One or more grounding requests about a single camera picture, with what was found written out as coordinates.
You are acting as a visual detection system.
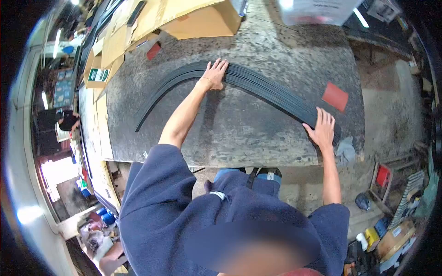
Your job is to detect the white plastic container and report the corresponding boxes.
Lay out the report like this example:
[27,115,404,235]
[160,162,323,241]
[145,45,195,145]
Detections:
[277,0,364,27]

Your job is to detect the pile of flat cardboard sheets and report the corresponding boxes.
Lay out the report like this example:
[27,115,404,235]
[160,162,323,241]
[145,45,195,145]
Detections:
[90,0,163,103]

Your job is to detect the yellow container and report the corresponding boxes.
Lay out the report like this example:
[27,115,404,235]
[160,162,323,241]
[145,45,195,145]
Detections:
[365,227,381,252]

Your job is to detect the cardboard box with green label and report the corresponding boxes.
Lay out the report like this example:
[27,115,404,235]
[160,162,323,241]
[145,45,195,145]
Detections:
[83,51,115,89]

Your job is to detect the person's body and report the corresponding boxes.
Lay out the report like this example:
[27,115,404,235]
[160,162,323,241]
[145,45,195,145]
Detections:
[118,144,350,276]

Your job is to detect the grey cloth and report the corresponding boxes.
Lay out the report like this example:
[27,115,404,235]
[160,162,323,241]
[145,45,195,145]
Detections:
[334,135,357,165]

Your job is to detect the person's left hand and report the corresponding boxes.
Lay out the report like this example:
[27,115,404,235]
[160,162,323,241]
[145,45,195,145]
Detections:
[200,58,230,91]

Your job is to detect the wooden stool with red seat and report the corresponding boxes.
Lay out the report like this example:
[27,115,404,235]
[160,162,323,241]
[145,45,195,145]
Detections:
[368,162,394,205]

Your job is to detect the open cardboard box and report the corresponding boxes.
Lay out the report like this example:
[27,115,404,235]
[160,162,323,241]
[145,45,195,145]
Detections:
[157,0,242,40]

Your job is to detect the person's legs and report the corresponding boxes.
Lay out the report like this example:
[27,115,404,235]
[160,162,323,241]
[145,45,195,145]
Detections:
[204,168,282,198]

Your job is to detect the small dark red card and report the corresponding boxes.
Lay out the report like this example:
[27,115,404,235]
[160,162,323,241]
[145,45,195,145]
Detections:
[146,42,162,61]

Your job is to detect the large red card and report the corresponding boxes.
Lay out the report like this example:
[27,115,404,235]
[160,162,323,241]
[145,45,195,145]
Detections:
[321,81,349,113]

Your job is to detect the brown cardboard carton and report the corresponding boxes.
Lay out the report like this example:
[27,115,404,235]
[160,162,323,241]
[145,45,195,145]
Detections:
[376,220,416,263]

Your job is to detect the stack of long black strips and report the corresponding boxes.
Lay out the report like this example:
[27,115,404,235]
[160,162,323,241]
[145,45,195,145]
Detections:
[134,60,343,146]

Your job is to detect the person's right hand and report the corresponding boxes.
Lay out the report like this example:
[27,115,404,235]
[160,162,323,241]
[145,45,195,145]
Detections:
[302,106,336,151]

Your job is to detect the dark blue bag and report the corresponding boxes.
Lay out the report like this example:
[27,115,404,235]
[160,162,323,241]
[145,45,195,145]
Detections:
[355,192,372,211]

